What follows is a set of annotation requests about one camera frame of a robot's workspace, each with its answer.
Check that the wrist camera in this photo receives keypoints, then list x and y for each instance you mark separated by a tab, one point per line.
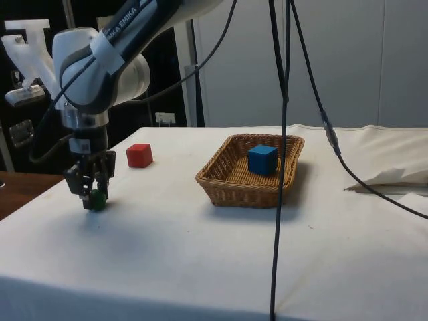
25	96

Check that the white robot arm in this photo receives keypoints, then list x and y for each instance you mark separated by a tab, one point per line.
83	77

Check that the red cube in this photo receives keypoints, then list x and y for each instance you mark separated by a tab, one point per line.
138	156

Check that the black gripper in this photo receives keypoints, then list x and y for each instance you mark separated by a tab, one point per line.
87	142

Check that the pale lockers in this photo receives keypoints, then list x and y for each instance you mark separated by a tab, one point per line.
368	67

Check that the green ball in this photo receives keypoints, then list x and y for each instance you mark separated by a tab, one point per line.
99	200

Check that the blue cube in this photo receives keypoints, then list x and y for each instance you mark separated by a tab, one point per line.
262	162

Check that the wicker basket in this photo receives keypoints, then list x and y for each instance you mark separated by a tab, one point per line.
227	187

